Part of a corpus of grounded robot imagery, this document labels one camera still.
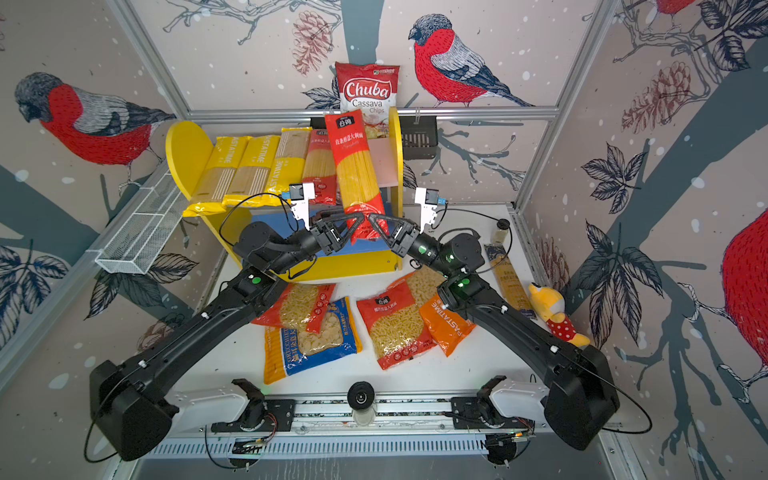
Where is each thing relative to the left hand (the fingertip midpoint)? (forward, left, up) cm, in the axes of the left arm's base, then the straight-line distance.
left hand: (363, 212), depth 58 cm
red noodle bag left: (-1, +23, -40) cm, 46 cm away
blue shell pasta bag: (-14, +23, -41) cm, 48 cm away
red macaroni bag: (-4, -6, -41) cm, 41 cm away
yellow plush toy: (-2, -51, -37) cm, 63 cm away
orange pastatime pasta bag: (-7, -22, -42) cm, 48 cm away
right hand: (0, -1, -1) cm, 2 cm away
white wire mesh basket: (+12, +58, -15) cm, 61 cm away
